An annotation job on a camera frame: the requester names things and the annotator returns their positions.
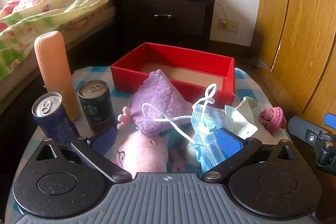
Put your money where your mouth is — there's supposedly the wall power socket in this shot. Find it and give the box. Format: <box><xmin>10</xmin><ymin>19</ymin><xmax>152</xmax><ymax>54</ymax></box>
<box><xmin>218</xmin><ymin>18</ymin><xmax>239</xmax><ymax>32</ymax></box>

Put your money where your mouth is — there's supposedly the pink plush toy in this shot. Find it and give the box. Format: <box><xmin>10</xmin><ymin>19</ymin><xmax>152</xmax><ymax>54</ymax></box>
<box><xmin>109</xmin><ymin>106</ymin><xmax>200</xmax><ymax>173</ymax></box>

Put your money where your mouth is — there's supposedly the pink knitted hat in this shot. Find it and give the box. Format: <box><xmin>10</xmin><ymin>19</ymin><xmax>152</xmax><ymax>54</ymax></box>
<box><xmin>259</xmin><ymin>106</ymin><xmax>287</xmax><ymax>134</ymax></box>

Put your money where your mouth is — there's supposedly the dark wooden nightstand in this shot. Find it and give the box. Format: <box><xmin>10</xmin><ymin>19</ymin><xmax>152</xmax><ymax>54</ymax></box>
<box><xmin>115</xmin><ymin>0</ymin><xmax>216</xmax><ymax>52</ymax></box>

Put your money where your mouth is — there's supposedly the red cardboard box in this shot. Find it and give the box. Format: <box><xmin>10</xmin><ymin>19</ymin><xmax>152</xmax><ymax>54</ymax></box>
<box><xmin>111</xmin><ymin>42</ymin><xmax>236</xmax><ymax>106</ymax></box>

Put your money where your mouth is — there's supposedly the thin power cable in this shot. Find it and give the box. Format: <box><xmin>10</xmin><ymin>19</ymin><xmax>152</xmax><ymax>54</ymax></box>
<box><xmin>214</xmin><ymin>0</ymin><xmax>228</xmax><ymax>24</ymax></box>

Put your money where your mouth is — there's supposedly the blue drink can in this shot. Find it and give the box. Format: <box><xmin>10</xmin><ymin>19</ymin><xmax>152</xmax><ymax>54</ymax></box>
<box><xmin>32</xmin><ymin>92</ymin><xmax>80</xmax><ymax>145</ymax></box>

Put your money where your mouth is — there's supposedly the wooden wardrobe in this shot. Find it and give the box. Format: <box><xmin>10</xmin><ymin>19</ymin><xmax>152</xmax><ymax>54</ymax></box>
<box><xmin>251</xmin><ymin>0</ymin><xmax>336</xmax><ymax>125</ymax></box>

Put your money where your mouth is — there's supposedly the pale green cloth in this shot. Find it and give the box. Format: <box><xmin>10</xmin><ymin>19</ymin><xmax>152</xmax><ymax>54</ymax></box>
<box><xmin>224</xmin><ymin>96</ymin><xmax>259</xmax><ymax>139</ymax></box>

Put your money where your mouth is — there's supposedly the blue face mask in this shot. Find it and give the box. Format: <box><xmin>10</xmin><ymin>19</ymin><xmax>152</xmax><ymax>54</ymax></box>
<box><xmin>142</xmin><ymin>83</ymin><xmax>227</xmax><ymax>172</ymax></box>

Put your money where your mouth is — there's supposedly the floral blanket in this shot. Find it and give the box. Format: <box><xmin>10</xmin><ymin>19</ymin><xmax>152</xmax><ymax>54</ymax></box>
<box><xmin>0</xmin><ymin>0</ymin><xmax>132</xmax><ymax>82</ymax></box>

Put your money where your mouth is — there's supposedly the dark green drink can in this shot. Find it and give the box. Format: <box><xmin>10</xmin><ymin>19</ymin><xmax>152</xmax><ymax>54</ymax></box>
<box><xmin>78</xmin><ymin>79</ymin><xmax>117</xmax><ymax>134</ymax></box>

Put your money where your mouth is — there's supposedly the orange ribbed bottle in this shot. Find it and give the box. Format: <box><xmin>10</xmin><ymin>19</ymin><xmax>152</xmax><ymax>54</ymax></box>
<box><xmin>34</xmin><ymin>31</ymin><xmax>81</xmax><ymax>122</ymax></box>

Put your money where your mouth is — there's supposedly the bed frame with mattress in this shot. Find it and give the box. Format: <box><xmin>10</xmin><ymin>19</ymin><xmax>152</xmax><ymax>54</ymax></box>
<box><xmin>0</xmin><ymin>0</ymin><xmax>118</xmax><ymax>115</ymax></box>

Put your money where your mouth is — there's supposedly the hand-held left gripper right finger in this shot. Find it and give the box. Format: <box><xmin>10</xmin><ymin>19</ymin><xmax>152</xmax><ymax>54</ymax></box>
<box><xmin>202</xmin><ymin>128</ymin><xmax>299</xmax><ymax>183</ymax></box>

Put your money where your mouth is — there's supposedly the clear plastic scrap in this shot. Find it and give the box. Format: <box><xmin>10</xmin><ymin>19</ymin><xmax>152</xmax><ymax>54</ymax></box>
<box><xmin>248</xmin><ymin>57</ymin><xmax>269</xmax><ymax>68</ymax></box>

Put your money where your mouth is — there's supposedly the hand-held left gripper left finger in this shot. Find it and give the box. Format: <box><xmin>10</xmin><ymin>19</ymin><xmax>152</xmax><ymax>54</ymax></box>
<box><xmin>35</xmin><ymin>127</ymin><xmax>133</xmax><ymax>184</ymax></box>

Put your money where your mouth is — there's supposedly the blue checked tablecloth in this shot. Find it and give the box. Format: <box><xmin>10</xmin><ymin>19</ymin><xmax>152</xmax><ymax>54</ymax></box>
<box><xmin>7</xmin><ymin>65</ymin><xmax>292</xmax><ymax>215</ymax></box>

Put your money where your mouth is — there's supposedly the purple fluffy towel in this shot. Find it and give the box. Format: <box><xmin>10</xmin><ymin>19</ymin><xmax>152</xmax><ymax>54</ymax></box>
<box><xmin>130</xmin><ymin>69</ymin><xmax>196</xmax><ymax>135</ymax></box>

